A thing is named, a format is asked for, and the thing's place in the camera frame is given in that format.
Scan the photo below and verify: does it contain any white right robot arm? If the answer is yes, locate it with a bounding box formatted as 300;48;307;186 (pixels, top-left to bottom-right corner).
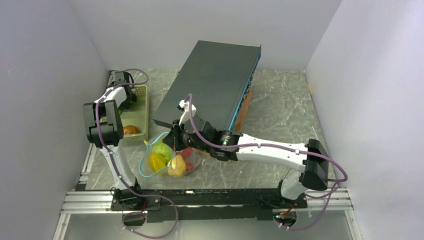
162;116;329;208

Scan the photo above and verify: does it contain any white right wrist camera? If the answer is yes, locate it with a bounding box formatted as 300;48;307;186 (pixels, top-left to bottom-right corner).
177;100;197;127

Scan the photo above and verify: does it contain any brown kiwi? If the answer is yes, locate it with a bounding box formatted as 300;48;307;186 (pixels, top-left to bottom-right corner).
123;125;140;135

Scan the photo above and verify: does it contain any grey network switch box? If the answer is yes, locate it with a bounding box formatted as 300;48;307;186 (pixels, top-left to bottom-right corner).
152;40;262;130

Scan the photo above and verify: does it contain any orange carrot piece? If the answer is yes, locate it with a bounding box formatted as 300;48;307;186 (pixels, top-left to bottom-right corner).
185;161;194;173

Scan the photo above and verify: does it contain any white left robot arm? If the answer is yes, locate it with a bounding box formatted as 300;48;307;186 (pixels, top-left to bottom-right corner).
82;71;144;210

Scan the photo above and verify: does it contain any yellow lemon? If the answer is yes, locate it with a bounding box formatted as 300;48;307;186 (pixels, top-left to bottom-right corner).
167;154;187;178

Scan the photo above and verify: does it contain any wooden board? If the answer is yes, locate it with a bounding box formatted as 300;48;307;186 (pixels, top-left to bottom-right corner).
198;90;254;163

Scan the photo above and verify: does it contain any green cabbage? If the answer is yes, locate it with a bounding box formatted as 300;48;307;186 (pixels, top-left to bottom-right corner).
152;142;173;161

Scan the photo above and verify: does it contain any clear zip bag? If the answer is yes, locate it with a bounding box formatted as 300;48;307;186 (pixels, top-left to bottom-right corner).
138;131;203;178

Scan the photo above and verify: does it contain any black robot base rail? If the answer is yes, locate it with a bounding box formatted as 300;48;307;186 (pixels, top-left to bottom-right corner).
110;188;308;223

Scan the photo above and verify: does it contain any pale green plastic basket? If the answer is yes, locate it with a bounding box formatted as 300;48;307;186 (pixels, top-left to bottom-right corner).
120;85;149;143

